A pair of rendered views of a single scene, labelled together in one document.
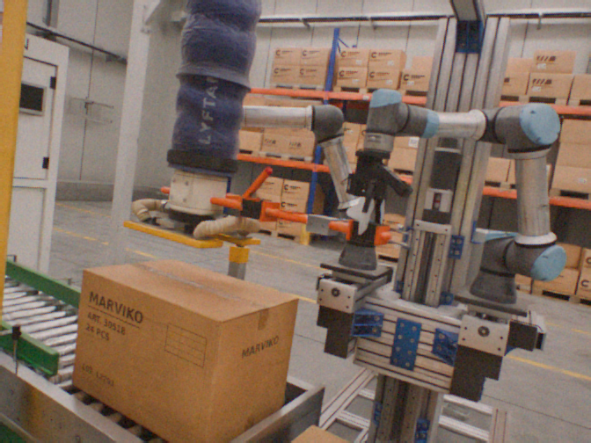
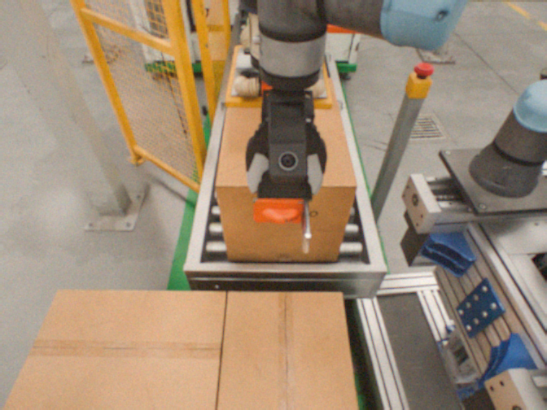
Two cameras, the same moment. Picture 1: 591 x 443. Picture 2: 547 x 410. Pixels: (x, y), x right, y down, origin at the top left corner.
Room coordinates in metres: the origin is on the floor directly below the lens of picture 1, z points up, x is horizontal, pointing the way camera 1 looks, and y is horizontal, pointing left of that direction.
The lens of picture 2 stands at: (0.96, -0.50, 1.64)
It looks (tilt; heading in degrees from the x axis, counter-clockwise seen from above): 49 degrees down; 60
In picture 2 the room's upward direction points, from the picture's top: straight up
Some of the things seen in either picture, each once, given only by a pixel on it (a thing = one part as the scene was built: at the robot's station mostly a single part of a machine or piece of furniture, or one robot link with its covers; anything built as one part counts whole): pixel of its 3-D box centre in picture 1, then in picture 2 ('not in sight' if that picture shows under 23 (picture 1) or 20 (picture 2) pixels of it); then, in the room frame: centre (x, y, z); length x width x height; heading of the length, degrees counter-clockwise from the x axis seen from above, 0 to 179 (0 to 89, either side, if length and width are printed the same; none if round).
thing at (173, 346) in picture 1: (185, 340); (282, 165); (1.49, 0.31, 0.75); 0.60 x 0.40 x 0.40; 59
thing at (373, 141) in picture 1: (377, 144); (288, 48); (1.17, -0.18, 1.46); 0.08 x 0.08 x 0.05
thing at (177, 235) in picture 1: (171, 228); (247, 68); (1.39, 0.37, 1.13); 0.34 x 0.10 x 0.05; 59
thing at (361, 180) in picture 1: (369, 175); (287, 106); (1.18, -0.17, 1.38); 0.09 x 0.08 x 0.12; 58
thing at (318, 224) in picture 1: (323, 225); not in sight; (1.23, -0.07, 1.23); 0.07 x 0.07 x 0.04; 59
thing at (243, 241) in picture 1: (214, 228); (310, 70); (1.56, 0.27, 1.13); 0.34 x 0.10 x 0.05; 59
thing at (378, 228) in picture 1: (368, 232); (277, 192); (1.16, -0.19, 1.24); 0.08 x 0.07 x 0.05; 59
